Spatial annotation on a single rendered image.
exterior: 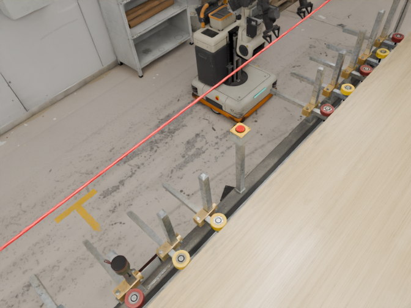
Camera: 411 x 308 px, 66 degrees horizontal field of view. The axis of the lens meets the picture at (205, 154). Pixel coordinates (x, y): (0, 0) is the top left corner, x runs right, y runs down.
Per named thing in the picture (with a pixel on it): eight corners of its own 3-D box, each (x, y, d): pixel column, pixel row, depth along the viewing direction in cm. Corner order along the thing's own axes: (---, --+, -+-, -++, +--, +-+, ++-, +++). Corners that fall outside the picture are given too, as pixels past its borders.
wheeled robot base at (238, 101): (191, 98, 343) (188, 80, 324) (229, 69, 370) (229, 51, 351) (239, 127, 311) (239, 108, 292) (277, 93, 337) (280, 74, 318)
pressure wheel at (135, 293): (127, 305, 143) (120, 298, 134) (141, 291, 146) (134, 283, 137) (139, 318, 139) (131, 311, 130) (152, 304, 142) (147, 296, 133)
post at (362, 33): (341, 88, 242) (359, 29, 205) (344, 85, 244) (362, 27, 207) (345, 90, 240) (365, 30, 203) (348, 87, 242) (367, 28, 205)
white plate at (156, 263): (120, 303, 153) (114, 297, 145) (161, 263, 164) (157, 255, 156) (121, 304, 152) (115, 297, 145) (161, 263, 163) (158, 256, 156)
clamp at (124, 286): (115, 294, 144) (111, 291, 140) (138, 272, 149) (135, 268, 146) (122, 303, 141) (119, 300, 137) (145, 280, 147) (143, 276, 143)
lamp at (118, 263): (123, 282, 135) (107, 263, 118) (134, 271, 137) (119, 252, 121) (132, 291, 132) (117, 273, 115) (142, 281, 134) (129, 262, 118)
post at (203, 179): (206, 224, 180) (197, 175, 143) (210, 220, 181) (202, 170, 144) (210, 228, 178) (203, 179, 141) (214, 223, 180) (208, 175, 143)
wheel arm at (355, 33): (341, 32, 264) (342, 27, 261) (344, 30, 266) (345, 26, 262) (394, 50, 243) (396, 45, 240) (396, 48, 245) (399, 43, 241)
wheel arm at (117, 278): (84, 246, 160) (81, 242, 156) (90, 241, 161) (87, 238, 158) (138, 309, 139) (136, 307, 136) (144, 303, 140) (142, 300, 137)
